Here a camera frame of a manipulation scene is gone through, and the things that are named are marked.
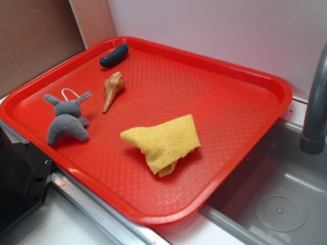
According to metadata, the yellow microfiber cloth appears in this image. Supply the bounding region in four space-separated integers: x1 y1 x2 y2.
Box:
120 114 201 178

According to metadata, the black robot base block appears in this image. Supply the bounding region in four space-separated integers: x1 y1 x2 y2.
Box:
1 129 54 235

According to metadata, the red plastic tray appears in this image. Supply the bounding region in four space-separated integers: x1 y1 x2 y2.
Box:
1 37 292 226

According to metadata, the tan conch seashell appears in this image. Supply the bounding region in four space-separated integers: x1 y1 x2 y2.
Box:
102 71 125 113

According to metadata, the dark green toy pickle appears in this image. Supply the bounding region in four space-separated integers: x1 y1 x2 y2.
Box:
99 43 129 68

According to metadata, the grey plush bunny toy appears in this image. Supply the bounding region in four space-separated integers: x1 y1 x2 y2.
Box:
43 92 91 146

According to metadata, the grey toy sink basin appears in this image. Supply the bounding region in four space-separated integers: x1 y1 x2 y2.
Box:
157 120 326 244

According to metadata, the grey toy faucet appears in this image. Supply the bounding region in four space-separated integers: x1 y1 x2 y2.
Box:
299 46 326 155

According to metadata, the brown cardboard panel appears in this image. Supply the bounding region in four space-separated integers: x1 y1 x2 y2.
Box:
1 1 116 97

